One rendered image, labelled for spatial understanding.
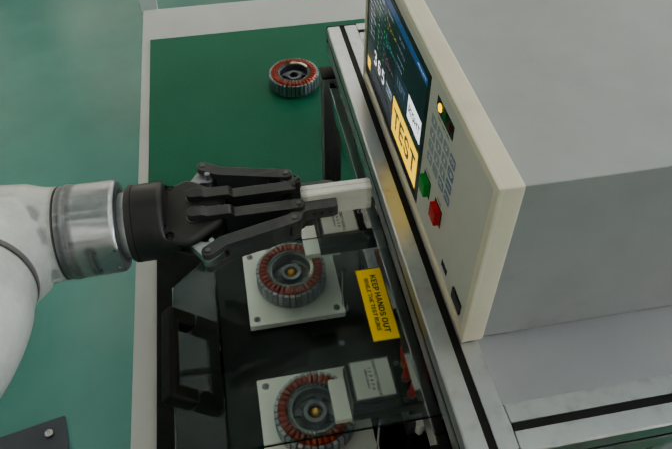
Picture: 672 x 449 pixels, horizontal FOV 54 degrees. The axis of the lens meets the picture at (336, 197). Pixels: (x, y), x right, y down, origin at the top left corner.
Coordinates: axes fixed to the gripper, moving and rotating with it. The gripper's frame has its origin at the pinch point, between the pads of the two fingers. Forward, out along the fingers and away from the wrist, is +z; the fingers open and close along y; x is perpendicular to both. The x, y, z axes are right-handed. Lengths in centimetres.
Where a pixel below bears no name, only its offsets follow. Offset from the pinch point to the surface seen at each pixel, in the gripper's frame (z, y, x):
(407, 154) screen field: 9.3, -6.9, -2.0
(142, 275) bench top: -28, -29, -44
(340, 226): 4.2, -18.9, -26.3
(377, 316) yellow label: 3.2, 7.0, -11.7
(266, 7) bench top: 2, -114, -44
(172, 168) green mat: -23, -55, -43
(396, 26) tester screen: 9.3, -14.9, 9.3
